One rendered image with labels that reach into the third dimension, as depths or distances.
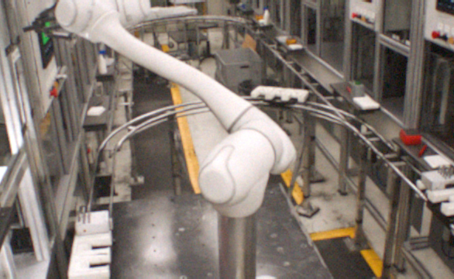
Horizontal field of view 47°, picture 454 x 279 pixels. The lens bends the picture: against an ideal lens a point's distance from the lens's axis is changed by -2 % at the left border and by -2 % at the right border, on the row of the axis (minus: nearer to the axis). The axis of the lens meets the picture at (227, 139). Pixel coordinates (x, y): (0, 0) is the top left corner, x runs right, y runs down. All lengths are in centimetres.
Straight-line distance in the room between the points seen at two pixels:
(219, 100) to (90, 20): 39
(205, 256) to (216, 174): 114
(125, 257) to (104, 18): 126
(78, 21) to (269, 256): 135
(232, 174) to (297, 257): 114
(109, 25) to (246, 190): 53
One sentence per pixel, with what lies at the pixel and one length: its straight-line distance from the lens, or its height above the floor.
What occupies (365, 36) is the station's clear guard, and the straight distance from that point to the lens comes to 350.
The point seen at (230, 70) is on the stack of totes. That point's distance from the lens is 522.
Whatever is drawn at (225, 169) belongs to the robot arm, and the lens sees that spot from 118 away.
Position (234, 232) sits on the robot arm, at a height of 130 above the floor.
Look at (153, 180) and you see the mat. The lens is 442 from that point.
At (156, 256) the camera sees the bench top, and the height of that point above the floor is 68.
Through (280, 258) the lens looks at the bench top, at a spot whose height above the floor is 68.
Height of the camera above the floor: 202
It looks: 23 degrees down
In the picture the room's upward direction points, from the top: 3 degrees counter-clockwise
